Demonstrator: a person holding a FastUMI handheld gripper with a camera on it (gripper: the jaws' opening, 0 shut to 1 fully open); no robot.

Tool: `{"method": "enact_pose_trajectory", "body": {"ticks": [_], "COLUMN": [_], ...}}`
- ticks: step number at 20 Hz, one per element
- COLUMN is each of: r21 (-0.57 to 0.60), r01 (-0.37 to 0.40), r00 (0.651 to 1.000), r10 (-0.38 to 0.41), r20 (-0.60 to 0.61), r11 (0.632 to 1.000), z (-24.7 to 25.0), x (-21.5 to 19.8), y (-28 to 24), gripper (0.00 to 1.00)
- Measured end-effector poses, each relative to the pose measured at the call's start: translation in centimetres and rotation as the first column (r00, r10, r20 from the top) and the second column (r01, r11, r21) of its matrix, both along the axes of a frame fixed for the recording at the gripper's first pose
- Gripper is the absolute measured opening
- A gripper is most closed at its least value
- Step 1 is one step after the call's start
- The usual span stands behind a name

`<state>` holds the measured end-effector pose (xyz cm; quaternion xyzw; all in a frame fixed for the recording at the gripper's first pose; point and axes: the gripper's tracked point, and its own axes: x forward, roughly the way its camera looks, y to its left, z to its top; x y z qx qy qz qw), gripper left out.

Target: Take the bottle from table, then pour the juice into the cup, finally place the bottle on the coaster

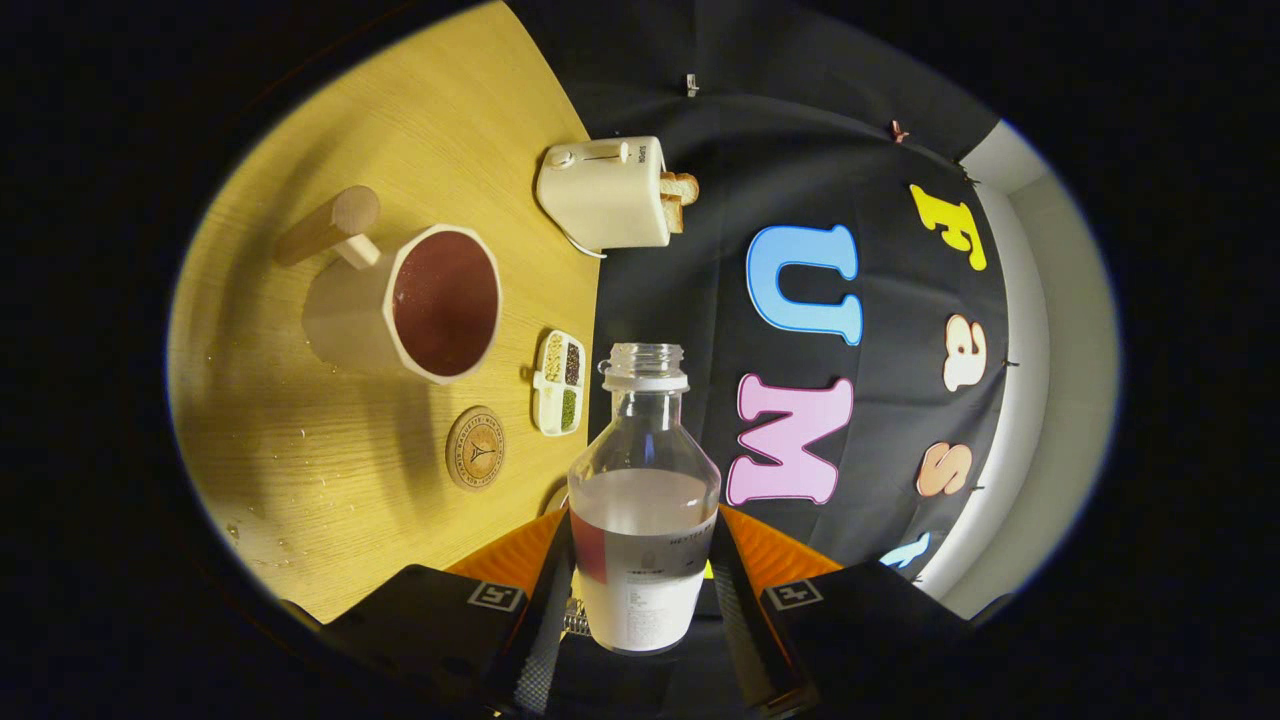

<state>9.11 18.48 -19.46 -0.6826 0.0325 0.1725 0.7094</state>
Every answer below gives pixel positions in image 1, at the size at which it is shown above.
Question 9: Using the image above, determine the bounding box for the white divided grain dish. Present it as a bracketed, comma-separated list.
[530, 329, 588, 438]

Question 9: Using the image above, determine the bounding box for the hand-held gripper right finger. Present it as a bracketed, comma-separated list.
[708, 505, 1011, 716]

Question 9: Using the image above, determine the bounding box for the wooden table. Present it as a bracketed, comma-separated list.
[168, 0, 601, 623]

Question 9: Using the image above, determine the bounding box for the clear juice bottle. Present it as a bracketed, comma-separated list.
[567, 342, 722, 656]

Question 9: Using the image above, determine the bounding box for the black backdrop cloth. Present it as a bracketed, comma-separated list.
[505, 0, 1013, 720]

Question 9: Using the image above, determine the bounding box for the cream toaster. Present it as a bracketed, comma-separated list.
[536, 136, 673, 251]

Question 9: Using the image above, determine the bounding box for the cream cup with wooden handle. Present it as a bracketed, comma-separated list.
[275, 185, 501, 386]

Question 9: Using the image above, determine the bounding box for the round wooden coaster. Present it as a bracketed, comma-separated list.
[446, 405, 507, 492]

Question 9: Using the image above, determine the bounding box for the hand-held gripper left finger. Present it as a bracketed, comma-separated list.
[285, 510, 576, 716]

